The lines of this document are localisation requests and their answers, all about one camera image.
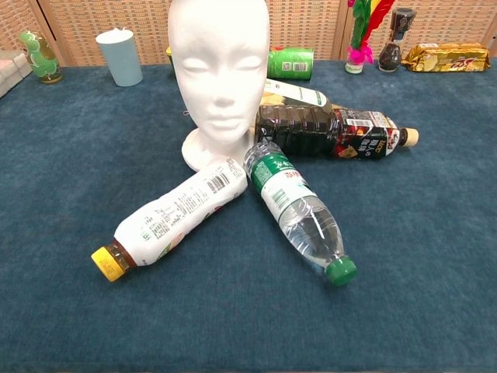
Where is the colourful feather shuttlecock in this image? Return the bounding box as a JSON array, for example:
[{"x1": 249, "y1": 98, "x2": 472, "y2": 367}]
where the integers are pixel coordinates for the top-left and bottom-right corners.
[{"x1": 344, "y1": 0, "x2": 398, "y2": 75}]

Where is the pale blue plastic cup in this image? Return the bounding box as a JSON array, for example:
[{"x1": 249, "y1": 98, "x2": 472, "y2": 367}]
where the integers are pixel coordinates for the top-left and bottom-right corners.
[{"x1": 95, "y1": 27, "x2": 144, "y2": 89}]

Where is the tea bottle white green label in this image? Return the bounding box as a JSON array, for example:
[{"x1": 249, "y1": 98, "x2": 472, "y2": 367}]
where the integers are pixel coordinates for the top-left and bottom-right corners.
[{"x1": 263, "y1": 78, "x2": 335, "y2": 113}]

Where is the gold biscuit pack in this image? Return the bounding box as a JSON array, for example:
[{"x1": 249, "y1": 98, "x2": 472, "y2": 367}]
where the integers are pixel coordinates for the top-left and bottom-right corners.
[{"x1": 401, "y1": 42, "x2": 492, "y2": 74}]

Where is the blue table cloth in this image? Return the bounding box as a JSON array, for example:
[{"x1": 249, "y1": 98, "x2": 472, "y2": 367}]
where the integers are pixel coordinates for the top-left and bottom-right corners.
[{"x1": 0, "y1": 58, "x2": 497, "y2": 373}]

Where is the dark drink bottle beige cap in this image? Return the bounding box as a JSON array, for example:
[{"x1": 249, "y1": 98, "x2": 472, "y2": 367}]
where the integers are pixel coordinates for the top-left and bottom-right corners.
[{"x1": 253, "y1": 104, "x2": 421, "y2": 161}]

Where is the white mannequin head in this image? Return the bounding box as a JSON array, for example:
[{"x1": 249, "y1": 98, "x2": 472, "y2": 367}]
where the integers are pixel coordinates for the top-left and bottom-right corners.
[{"x1": 167, "y1": 0, "x2": 271, "y2": 173}]

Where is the clear water bottle green cap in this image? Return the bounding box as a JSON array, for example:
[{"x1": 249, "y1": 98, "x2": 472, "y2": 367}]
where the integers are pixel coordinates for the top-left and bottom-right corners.
[{"x1": 242, "y1": 140, "x2": 359, "y2": 288}]

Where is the white bottle yellow cap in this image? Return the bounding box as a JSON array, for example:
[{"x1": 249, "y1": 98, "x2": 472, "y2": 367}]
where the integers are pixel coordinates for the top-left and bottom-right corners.
[{"x1": 90, "y1": 158, "x2": 249, "y2": 283}]

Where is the green chips can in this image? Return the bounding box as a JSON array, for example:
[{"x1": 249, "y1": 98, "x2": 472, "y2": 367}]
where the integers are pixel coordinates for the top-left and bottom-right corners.
[{"x1": 267, "y1": 46, "x2": 315, "y2": 82}]

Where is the woven folding screen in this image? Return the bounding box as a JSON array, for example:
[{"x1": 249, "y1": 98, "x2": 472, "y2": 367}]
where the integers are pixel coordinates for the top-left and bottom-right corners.
[{"x1": 0, "y1": 0, "x2": 497, "y2": 68}]

